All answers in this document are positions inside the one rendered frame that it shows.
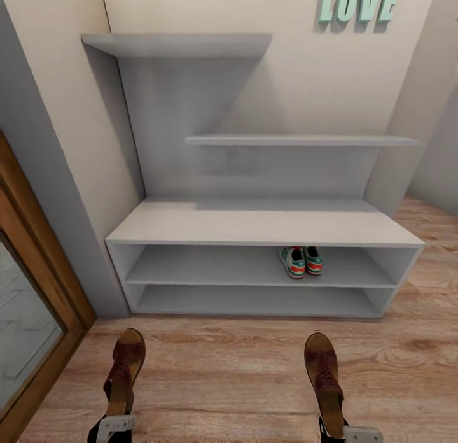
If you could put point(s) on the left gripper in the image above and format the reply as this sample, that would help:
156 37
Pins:
118 436

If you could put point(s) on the door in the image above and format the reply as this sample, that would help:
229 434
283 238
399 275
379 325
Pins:
44 314

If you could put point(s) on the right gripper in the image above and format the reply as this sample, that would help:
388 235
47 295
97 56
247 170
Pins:
325 438

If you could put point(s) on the gym shoe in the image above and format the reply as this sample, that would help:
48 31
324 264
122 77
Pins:
293 259
313 260

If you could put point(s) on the sandal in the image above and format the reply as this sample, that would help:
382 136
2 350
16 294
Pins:
129 354
321 364

